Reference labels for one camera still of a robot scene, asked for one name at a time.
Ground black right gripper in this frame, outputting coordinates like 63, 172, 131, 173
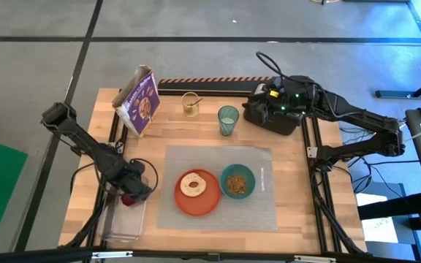
254, 75, 316, 124

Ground black aluminium table frame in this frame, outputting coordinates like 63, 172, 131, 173
64, 88, 367, 256

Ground black orange striped cable ramp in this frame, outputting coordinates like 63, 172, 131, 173
158, 75, 277, 96

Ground black cart frame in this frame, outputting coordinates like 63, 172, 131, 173
356, 180, 421, 263

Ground brown cereal flakes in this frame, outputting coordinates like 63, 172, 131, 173
225, 174, 248, 195

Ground gold spoon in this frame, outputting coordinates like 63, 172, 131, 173
186, 96, 204, 109

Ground black crossbeam with silver brackets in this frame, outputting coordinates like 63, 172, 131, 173
0, 246, 421, 263

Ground white paper sheet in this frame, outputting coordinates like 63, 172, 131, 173
355, 192, 398, 244

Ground clear plastic container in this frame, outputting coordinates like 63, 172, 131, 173
98, 175, 148, 243

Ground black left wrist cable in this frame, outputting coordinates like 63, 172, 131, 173
129, 157, 159, 194

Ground grey woven placemat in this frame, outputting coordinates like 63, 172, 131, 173
158, 145, 278, 231

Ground green ribbed glass tumbler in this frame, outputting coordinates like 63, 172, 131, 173
217, 105, 240, 137

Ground toasted bagel half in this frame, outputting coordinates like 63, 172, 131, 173
179, 172, 208, 198

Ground orange round plate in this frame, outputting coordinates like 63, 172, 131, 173
174, 168, 222, 217

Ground black metal stand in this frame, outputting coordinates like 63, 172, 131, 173
374, 0, 421, 99

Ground purple and yellow cereal box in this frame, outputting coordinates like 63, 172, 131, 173
111, 64, 161, 139

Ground teal round bowl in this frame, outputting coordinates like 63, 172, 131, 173
219, 163, 257, 200

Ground black and silver toaster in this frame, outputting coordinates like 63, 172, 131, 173
242, 83, 306, 137

